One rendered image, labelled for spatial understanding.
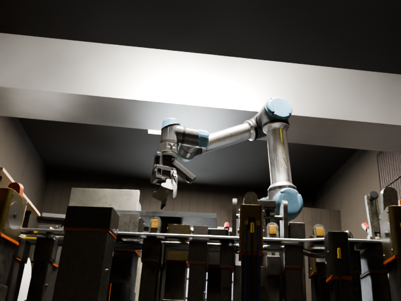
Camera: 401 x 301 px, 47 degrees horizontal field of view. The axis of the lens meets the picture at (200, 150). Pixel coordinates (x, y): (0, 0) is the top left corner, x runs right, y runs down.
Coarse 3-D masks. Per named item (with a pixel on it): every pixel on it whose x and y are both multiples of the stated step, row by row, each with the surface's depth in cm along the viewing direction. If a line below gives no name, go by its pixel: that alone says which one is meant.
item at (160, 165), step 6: (156, 156) 177; (162, 156) 176; (168, 156) 178; (174, 156) 177; (156, 162) 176; (162, 162) 175; (168, 162) 176; (156, 168) 172; (162, 168) 173; (168, 168) 174; (174, 168) 175; (156, 174) 171; (162, 174) 172; (168, 174) 173; (156, 180) 173; (162, 180) 174
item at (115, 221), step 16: (80, 208) 116; (96, 208) 116; (112, 208) 116; (64, 224) 115; (80, 224) 115; (96, 224) 114; (112, 224) 116; (64, 240) 114; (80, 240) 113; (96, 240) 113; (112, 240) 118; (64, 256) 112; (80, 256) 112; (96, 256) 111; (64, 272) 110; (80, 272) 110; (96, 272) 110; (64, 288) 109; (80, 288) 108; (96, 288) 108
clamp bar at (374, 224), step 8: (376, 192) 148; (368, 200) 149; (376, 200) 149; (368, 208) 148; (376, 208) 148; (368, 216) 147; (376, 216) 147; (368, 224) 147; (376, 224) 146; (376, 232) 144
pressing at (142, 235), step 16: (32, 240) 143; (128, 240) 135; (176, 240) 131; (192, 240) 131; (208, 240) 130; (224, 240) 129; (272, 240) 122; (288, 240) 121; (304, 240) 121; (320, 240) 119; (352, 240) 118; (368, 240) 117; (320, 256) 138
